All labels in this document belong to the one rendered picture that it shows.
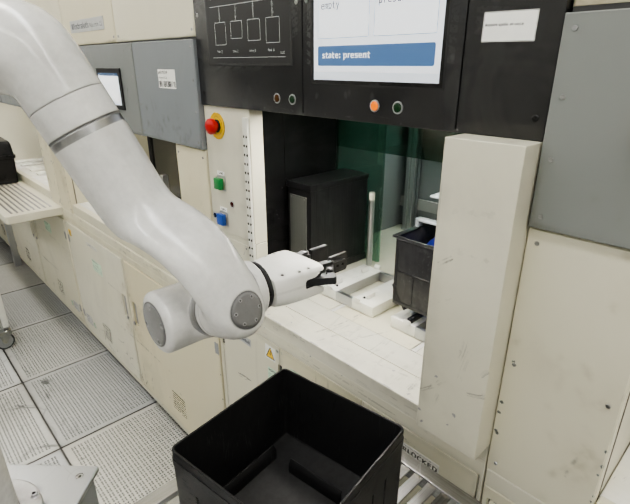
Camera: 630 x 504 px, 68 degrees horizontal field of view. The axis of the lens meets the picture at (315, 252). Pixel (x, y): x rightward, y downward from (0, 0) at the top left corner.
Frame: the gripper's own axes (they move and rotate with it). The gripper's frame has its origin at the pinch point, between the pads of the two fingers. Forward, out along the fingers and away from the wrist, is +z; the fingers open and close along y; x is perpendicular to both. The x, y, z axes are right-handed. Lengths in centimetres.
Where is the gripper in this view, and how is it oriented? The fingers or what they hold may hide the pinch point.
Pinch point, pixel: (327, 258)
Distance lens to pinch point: 80.5
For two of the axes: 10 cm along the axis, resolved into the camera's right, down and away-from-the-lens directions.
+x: 0.0, -9.3, -3.7
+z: 7.2, -2.6, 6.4
